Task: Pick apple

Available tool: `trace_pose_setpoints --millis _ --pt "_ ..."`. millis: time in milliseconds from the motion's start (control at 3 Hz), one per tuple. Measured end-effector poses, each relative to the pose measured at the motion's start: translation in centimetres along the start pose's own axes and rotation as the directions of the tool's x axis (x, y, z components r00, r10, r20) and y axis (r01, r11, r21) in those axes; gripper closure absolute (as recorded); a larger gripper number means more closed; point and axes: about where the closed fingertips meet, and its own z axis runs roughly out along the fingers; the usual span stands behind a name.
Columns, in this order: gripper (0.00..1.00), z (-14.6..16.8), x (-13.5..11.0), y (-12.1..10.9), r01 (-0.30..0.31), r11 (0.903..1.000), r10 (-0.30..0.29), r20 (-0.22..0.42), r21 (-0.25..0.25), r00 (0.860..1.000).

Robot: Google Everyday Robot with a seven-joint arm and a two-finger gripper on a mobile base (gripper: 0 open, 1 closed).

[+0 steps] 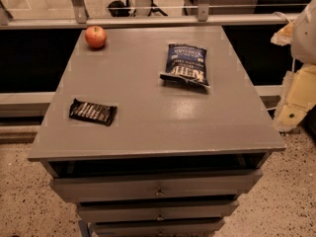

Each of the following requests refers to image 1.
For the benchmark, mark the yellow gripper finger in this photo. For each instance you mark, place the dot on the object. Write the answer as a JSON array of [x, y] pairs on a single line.
[[297, 98]]

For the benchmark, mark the red apple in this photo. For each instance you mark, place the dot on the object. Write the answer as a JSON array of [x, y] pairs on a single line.
[[95, 37]]

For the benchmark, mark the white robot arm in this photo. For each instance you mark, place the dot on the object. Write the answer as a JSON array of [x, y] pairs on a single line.
[[301, 36]]

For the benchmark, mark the top grey drawer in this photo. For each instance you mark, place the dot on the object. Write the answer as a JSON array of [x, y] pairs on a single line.
[[172, 185]]

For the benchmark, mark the grey drawer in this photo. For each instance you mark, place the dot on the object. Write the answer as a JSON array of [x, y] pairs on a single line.
[[172, 185], [158, 211], [158, 228]]

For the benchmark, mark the blue chip bag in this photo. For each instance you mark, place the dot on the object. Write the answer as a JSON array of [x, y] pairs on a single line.
[[186, 64]]

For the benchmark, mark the grey drawer cabinet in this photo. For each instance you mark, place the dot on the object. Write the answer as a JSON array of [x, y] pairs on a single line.
[[161, 126]]

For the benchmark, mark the middle grey drawer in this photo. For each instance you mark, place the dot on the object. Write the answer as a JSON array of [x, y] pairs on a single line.
[[158, 211]]

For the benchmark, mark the bottom grey drawer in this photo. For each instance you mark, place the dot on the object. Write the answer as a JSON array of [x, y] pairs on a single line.
[[158, 228]]

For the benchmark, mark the black candy bar wrapper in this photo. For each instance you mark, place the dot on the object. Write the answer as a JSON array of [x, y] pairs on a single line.
[[92, 112]]

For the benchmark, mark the black object behind railing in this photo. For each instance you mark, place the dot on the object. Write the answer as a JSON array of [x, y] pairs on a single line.
[[118, 8]]

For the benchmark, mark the metal railing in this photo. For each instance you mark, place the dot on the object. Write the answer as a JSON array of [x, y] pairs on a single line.
[[80, 14]]

